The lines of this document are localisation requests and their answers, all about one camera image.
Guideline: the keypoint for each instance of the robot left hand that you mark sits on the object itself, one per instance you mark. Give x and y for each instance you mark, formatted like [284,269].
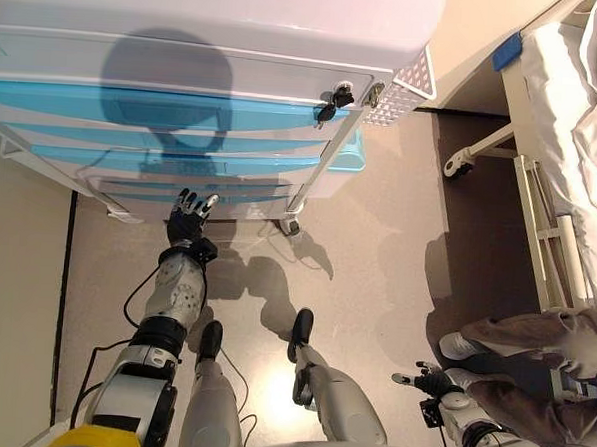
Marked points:
[185,225]

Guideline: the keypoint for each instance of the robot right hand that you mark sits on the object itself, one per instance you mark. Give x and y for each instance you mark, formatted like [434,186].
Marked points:
[435,381]

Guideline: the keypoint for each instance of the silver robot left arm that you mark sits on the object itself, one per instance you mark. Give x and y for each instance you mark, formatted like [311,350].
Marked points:
[175,287]

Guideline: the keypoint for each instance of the silver robot right leg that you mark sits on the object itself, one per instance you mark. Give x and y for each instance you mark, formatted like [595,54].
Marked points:
[339,396]

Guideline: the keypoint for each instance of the silver robot leg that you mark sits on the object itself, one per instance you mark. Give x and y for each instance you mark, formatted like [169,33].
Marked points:
[339,396]
[209,404]

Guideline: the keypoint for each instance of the person in grey trousers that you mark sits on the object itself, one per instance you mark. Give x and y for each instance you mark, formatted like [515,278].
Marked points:
[523,330]

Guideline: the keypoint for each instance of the cart caster wheel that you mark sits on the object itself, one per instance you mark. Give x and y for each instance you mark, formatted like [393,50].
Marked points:
[292,225]

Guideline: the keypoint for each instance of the white bin with blue lid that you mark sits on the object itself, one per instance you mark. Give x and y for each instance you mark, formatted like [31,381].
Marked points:
[349,158]

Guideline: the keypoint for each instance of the silver robot left leg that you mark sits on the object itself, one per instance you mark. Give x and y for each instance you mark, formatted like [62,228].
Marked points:
[209,404]

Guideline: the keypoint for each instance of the black keys in lock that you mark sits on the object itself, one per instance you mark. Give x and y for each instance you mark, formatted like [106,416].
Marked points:
[341,98]

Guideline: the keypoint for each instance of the bed caster wheel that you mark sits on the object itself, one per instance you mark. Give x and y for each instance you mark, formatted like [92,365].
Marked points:
[454,166]

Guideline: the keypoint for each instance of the white medical cart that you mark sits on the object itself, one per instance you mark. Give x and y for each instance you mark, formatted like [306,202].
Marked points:
[239,10]

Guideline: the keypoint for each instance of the metal cart latch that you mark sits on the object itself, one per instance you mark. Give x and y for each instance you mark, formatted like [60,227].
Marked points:
[374,94]

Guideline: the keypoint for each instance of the white lattice side basket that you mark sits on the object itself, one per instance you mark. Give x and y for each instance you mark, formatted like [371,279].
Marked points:
[411,79]

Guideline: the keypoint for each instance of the white sheeted mattress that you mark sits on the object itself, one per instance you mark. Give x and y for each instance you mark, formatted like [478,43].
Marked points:
[550,96]

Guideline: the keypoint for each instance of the blue bed corner bumper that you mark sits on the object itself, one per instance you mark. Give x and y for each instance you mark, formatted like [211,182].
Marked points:
[507,54]

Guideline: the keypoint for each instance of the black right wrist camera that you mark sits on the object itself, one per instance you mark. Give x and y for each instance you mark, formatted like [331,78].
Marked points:
[429,410]

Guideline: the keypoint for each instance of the white bed side rail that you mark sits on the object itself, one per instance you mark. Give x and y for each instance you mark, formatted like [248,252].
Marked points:
[567,257]

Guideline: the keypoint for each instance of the white hospital bed frame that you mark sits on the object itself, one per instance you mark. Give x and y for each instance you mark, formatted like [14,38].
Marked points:
[515,94]

